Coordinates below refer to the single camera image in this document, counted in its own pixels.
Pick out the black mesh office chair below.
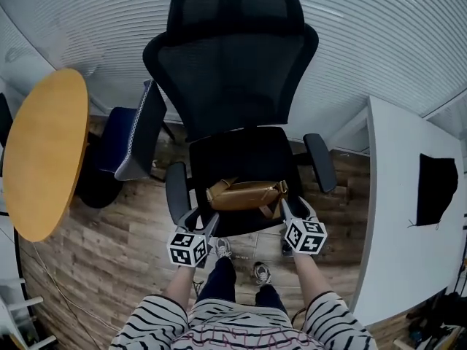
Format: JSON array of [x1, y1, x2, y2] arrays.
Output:
[[142, 0, 337, 238]]

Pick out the black cloth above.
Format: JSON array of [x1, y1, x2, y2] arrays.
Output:
[[407, 152, 460, 230]]

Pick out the person's right forearm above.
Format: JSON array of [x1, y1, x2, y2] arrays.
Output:
[[290, 251, 332, 306]]

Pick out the person's right grey sneaker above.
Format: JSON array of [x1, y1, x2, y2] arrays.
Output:
[[252, 261, 272, 288]]

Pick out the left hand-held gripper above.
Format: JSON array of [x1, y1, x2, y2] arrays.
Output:
[[166, 206, 220, 269]]

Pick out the pile of dark equipment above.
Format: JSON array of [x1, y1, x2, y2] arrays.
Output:
[[393, 291, 467, 350]]

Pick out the white desk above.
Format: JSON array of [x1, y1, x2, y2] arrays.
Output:
[[349, 95, 467, 328]]

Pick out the white rack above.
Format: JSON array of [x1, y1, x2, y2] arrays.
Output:
[[0, 276, 58, 350]]

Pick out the tan leather bag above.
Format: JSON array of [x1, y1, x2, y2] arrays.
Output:
[[206, 178, 289, 220]]

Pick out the person's grey sneaker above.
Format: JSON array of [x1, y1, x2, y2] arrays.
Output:
[[252, 261, 272, 288], [215, 236, 234, 261]]

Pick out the blue and grey chair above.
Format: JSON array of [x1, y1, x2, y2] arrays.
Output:
[[77, 79, 177, 209]]

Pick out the round yellow wooden table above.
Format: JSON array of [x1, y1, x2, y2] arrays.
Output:
[[2, 67, 90, 244]]

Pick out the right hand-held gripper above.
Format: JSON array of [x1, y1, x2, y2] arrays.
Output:
[[279, 196, 328, 256]]

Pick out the person's left forearm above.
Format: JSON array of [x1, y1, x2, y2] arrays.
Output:
[[163, 263, 206, 306]]

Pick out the person's left grey sneaker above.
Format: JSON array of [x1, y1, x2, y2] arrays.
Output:
[[215, 236, 234, 261]]

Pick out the thin pale floor cable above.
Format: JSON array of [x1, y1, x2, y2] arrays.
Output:
[[14, 227, 123, 334]]

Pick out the dark trousers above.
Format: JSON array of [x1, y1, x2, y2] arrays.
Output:
[[196, 256, 290, 316]]

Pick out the striped white shirt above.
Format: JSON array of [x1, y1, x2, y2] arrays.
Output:
[[109, 291, 379, 350]]

